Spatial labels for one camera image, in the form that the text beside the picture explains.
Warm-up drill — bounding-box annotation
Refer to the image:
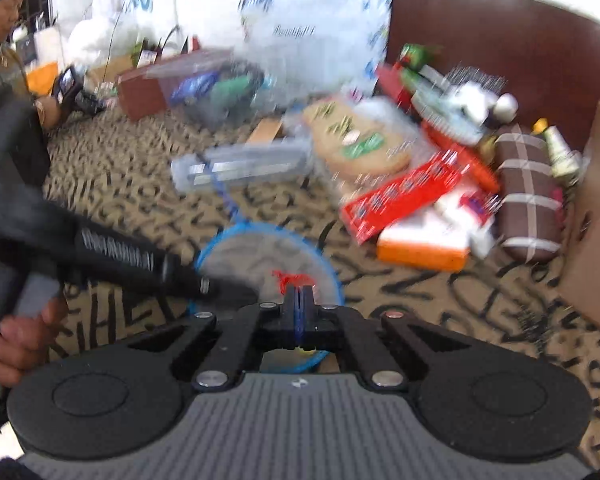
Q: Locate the clear plastic pencil case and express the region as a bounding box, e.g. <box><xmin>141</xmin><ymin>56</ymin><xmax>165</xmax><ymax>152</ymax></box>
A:
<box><xmin>170</xmin><ymin>137</ymin><xmax>313</xmax><ymax>196</ymax></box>

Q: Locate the white plastic bag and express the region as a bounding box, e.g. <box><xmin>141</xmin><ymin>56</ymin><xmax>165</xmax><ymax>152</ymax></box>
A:
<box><xmin>65</xmin><ymin>0</ymin><xmax>181</xmax><ymax>76</ymax></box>

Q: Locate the green small box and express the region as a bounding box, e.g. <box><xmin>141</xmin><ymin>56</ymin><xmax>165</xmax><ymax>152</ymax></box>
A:
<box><xmin>400</xmin><ymin>42</ymin><xmax>441</xmax><ymax>73</ymax></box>

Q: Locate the clear plastic container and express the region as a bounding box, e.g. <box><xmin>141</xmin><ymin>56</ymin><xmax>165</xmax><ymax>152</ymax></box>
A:
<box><xmin>145</xmin><ymin>50</ymin><xmax>291</xmax><ymax>131</ymax></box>

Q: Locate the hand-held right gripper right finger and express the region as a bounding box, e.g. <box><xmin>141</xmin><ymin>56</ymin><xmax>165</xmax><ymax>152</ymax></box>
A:
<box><xmin>301</xmin><ymin>286</ymin><xmax>486</xmax><ymax>392</ymax></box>

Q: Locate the orange box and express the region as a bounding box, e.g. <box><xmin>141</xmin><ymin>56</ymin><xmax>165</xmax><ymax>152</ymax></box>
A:
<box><xmin>377</xmin><ymin>210</ymin><xmax>473</xmax><ymax>273</ymax></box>

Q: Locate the blue packet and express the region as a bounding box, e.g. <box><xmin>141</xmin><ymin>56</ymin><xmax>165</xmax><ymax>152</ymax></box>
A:
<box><xmin>170</xmin><ymin>72</ymin><xmax>221</xmax><ymax>103</ymax></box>

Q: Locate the letter-print desktop cloth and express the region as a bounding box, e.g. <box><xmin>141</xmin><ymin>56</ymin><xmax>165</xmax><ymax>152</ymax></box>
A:
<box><xmin>40</xmin><ymin>95</ymin><xmax>600</xmax><ymax>471</ymax></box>

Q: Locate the yellow-capped small tube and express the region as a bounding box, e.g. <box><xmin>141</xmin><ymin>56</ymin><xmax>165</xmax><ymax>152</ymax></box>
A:
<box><xmin>532</xmin><ymin>117</ymin><xmax>583</xmax><ymax>186</ymax></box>

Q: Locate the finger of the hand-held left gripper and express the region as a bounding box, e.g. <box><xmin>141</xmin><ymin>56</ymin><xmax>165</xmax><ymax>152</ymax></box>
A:
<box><xmin>167</xmin><ymin>255</ymin><xmax>261</xmax><ymax>306</ymax></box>

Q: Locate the blue-rimmed round mesh fan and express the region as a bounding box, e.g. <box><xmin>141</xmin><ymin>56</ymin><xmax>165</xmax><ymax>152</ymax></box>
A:
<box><xmin>187</xmin><ymin>160</ymin><xmax>343</xmax><ymax>371</ymax></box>

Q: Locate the red printed packet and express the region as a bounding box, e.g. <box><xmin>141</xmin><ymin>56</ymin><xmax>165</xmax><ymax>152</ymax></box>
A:
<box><xmin>340</xmin><ymin>145</ymin><xmax>481</xmax><ymax>246</ymax></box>

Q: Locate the wooden block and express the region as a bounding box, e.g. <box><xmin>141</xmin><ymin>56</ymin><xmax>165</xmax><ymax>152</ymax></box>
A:
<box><xmin>245</xmin><ymin>117</ymin><xmax>286</xmax><ymax>146</ymax></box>

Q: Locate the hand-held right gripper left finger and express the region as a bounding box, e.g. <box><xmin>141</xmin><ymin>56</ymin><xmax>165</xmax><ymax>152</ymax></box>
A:
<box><xmin>127</xmin><ymin>285</ymin><xmax>301</xmax><ymax>392</ymax></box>

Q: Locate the red patterned box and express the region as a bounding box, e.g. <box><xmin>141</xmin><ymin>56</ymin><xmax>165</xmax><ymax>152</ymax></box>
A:
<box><xmin>375</xmin><ymin>62</ymin><xmax>431</xmax><ymax>111</ymax></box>

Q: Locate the floral clear plastic bag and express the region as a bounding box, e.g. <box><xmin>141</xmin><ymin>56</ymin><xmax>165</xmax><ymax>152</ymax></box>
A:
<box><xmin>235</xmin><ymin>0</ymin><xmax>396</xmax><ymax>106</ymax></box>

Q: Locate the brown cardboard box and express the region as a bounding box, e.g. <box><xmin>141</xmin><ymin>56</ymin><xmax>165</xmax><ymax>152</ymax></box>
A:
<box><xmin>557</xmin><ymin>97</ymin><xmax>600</xmax><ymax>343</ymax></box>

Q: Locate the red-brown box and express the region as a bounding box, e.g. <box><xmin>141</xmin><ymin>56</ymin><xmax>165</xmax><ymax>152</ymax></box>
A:
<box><xmin>116</xmin><ymin>52</ymin><xmax>231</xmax><ymax>121</ymax></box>

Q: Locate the brown plaid case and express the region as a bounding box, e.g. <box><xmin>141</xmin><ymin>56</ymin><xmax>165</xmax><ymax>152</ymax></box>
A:
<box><xmin>492</xmin><ymin>125</ymin><xmax>566</xmax><ymax>263</ymax></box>

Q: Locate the dark brown wooden board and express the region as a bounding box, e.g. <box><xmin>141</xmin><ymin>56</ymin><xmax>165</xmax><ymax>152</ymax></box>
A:
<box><xmin>385</xmin><ymin>0</ymin><xmax>600</xmax><ymax>156</ymax></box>

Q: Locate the person's left hand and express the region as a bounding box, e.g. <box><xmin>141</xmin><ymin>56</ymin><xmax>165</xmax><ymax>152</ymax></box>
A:
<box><xmin>0</xmin><ymin>280</ymin><xmax>70</xmax><ymax>388</ymax></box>

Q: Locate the green plastic item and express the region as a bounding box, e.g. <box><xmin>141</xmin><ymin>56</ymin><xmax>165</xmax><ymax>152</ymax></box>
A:
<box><xmin>210</xmin><ymin>75</ymin><xmax>266</xmax><ymax>111</ymax></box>

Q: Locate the black hand-held device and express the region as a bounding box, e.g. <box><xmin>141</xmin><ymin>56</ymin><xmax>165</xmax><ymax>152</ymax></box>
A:
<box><xmin>52</xmin><ymin>65</ymin><xmax>106</xmax><ymax>121</ymax></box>

